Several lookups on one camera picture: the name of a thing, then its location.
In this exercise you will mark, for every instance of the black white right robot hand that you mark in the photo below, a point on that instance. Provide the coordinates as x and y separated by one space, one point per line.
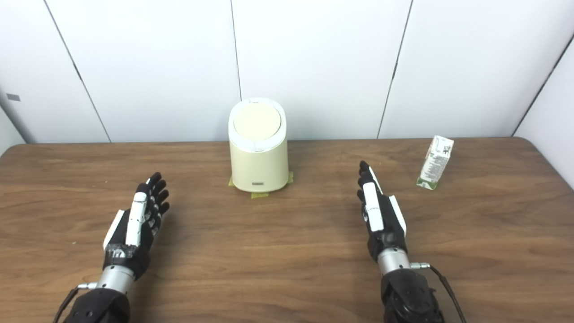
381 229

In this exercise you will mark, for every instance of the cream-colored plastic bin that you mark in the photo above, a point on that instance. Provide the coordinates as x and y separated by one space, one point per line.
259 168

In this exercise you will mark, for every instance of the round cream bin lid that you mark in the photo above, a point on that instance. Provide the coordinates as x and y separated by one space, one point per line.
257 122

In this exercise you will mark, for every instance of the white green milk carton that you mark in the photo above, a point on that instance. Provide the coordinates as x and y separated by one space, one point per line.
435 163

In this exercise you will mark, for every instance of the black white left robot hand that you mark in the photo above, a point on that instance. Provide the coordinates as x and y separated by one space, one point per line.
121 244

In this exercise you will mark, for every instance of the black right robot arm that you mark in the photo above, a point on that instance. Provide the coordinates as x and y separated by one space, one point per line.
408 296

